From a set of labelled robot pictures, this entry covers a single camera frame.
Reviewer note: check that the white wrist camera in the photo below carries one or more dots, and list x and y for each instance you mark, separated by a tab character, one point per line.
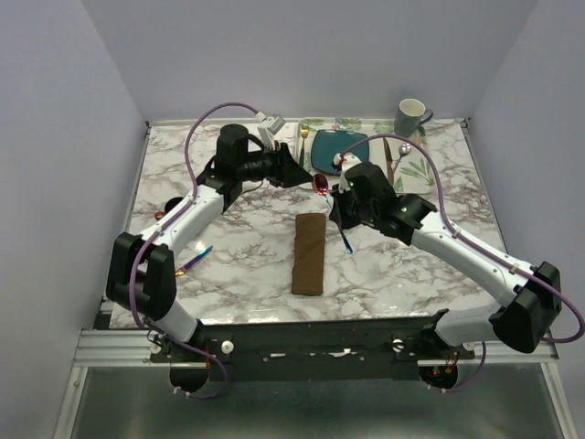
268	126
344	162

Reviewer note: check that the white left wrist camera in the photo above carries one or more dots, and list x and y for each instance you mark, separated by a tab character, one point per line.
268	126

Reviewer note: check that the white leaf-pattern tray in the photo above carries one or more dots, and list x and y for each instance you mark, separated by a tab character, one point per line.
414	173

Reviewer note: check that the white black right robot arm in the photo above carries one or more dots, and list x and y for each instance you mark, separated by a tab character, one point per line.
521	311

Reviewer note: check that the silver spoon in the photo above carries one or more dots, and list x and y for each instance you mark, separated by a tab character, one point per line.
404	150

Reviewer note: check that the aluminium extrusion rail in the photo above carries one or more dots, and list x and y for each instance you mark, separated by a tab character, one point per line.
130	348

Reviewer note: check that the grey-green ceramic mug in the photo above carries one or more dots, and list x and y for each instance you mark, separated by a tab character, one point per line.
411	115

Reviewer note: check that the gold fork green handle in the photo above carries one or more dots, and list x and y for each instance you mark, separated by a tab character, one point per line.
304	131

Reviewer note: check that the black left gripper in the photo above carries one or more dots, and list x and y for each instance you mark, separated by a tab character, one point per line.
286	172

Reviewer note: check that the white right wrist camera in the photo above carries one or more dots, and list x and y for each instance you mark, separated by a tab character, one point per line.
344	162

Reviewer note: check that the teal square plate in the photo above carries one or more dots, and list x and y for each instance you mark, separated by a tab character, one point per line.
328	143

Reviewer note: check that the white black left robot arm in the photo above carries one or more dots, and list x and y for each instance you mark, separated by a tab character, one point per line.
142	274

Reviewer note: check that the brown wooden knife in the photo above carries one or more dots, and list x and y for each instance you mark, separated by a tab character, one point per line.
389	161

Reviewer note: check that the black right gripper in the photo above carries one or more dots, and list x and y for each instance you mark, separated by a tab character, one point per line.
339	196

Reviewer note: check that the orange coffee cup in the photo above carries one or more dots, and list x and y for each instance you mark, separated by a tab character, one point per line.
169	205

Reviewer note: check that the iridescent rainbow spoon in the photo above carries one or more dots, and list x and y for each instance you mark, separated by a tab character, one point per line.
321	187

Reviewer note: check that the black metal base frame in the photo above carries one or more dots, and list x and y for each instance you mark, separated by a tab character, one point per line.
370	349

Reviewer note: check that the brown cloth napkin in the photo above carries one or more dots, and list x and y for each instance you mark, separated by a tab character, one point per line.
308	252

